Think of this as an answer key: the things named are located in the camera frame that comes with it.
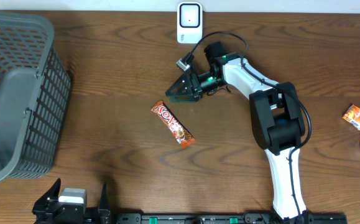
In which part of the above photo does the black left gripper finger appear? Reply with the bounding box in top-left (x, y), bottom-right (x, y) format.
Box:
top-left (34, 178), bottom-right (61, 207)
top-left (98, 182), bottom-right (110, 212)

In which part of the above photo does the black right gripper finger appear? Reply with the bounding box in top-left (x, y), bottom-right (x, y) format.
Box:
top-left (165, 73), bottom-right (190, 96)
top-left (169, 95), bottom-right (197, 103)

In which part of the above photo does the orange chocolate bar wrapper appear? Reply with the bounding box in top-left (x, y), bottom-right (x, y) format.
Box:
top-left (151, 100), bottom-right (196, 148)

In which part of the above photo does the orange snack box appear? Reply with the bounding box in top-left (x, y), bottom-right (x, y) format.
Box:
top-left (342, 105), bottom-right (360, 131)

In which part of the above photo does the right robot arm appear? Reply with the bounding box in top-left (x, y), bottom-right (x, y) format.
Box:
top-left (165, 42), bottom-right (307, 222)

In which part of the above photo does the white barcode scanner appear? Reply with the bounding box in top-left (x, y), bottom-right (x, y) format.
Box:
top-left (177, 2), bottom-right (203, 44)

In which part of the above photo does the grey plastic basket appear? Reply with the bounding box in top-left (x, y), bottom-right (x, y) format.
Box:
top-left (0, 12), bottom-right (72, 181)

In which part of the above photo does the black right cable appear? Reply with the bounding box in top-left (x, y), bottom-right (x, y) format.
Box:
top-left (184, 30), bottom-right (313, 218)

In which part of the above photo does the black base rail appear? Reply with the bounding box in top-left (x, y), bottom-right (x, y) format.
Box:
top-left (112, 212), bottom-right (348, 224)

